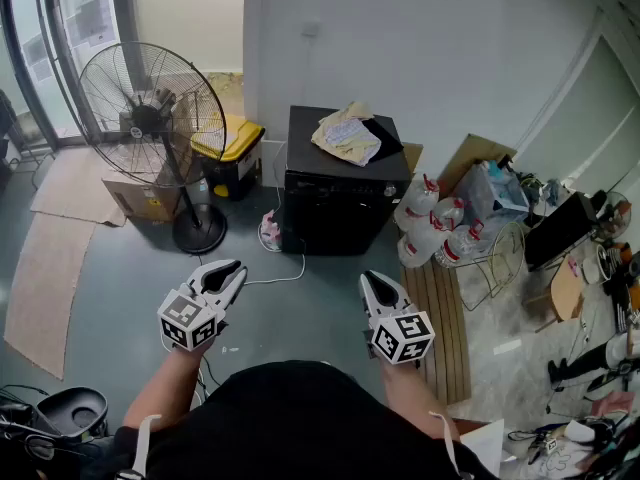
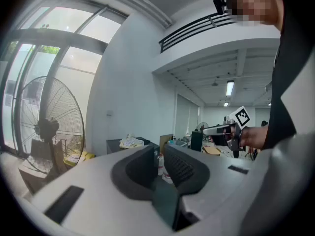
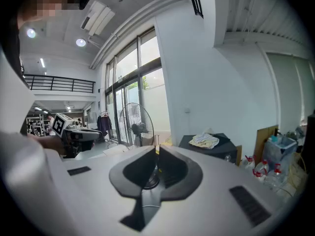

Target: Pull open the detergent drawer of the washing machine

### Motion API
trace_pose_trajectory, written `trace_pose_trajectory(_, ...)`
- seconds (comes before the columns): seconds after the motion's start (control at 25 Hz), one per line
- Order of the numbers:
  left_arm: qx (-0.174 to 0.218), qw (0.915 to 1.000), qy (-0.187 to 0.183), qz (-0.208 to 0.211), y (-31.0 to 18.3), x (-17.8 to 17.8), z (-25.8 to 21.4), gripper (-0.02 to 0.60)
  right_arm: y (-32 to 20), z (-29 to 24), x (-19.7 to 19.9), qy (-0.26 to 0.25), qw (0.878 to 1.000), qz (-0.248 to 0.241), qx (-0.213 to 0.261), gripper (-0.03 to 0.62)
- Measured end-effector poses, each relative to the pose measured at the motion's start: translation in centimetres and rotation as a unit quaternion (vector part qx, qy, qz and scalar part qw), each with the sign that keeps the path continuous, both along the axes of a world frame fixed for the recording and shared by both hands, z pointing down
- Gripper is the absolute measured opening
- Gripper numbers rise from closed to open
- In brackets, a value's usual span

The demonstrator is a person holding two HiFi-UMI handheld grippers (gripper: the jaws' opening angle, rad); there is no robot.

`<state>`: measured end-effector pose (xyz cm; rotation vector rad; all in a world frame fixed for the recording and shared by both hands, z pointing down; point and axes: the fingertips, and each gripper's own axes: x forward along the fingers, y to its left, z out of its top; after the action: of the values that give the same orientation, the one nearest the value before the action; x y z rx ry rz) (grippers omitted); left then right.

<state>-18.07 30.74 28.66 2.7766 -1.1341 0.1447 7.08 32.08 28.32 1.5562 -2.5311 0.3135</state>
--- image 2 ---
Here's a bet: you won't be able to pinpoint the person's right forearm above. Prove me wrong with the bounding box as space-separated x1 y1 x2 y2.
254 125 269 149

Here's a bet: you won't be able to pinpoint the long ceiling lamp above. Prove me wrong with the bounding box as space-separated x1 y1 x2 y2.
225 80 235 97

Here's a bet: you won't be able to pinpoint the brown cardboard box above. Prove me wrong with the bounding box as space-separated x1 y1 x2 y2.
31 138 67 176

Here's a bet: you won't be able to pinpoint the black box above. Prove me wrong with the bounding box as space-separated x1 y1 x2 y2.
191 130 204 152

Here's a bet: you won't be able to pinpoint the black framed glass window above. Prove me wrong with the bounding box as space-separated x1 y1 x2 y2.
0 0 129 157

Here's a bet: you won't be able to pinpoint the yellow lidded bin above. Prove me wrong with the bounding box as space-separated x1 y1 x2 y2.
63 150 96 167

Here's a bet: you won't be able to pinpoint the brown cardboard sheet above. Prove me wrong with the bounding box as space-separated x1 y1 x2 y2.
159 133 174 155

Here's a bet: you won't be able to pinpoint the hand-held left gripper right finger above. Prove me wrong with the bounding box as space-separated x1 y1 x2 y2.
163 144 211 196

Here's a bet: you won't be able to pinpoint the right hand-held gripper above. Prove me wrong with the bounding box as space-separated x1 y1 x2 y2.
203 106 251 158

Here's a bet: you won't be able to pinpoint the pale yellow cloth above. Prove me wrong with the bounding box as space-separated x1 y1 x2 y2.
119 133 145 149

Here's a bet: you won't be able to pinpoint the white plastic bags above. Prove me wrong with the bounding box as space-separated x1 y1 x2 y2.
157 153 165 177

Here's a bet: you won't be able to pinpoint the black balcony railing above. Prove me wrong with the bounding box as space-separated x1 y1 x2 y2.
158 11 237 54

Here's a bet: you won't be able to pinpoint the person's black shirt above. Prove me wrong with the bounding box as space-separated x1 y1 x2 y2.
262 0 315 151

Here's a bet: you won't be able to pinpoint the small desk fan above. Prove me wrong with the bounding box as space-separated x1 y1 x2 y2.
197 121 210 133

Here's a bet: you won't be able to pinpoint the person's head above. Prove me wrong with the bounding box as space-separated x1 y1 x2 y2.
225 0 284 31

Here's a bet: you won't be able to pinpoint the black pedestal fan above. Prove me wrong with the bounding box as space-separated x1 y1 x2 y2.
11 76 86 181

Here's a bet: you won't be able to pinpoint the black head-mounted camera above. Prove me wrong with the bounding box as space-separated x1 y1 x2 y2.
213 0 228 16

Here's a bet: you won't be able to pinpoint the person's right hand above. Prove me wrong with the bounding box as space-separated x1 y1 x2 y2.
240 127 257 148

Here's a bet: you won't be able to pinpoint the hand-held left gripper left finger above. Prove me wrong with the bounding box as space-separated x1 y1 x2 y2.
110 145 159 201

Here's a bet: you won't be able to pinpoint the clear water bottle red handle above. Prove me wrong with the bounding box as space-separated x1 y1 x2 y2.
161 165 174 183

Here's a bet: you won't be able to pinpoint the black table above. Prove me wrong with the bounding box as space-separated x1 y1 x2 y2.
106 136 160 158

